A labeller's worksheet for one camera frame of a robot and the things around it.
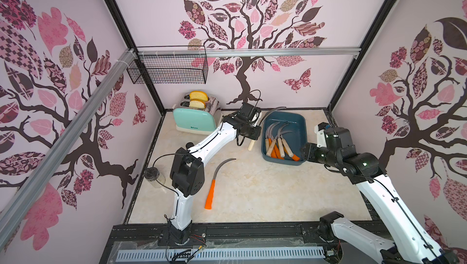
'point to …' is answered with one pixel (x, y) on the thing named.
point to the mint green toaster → (194, 121)
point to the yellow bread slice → (198, 95)
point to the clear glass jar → (154, 177)
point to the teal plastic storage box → (297, 124)
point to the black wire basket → (168, 69)
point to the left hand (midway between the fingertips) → (255, 135)
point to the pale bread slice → (196, 104)
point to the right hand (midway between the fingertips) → (303, 147)
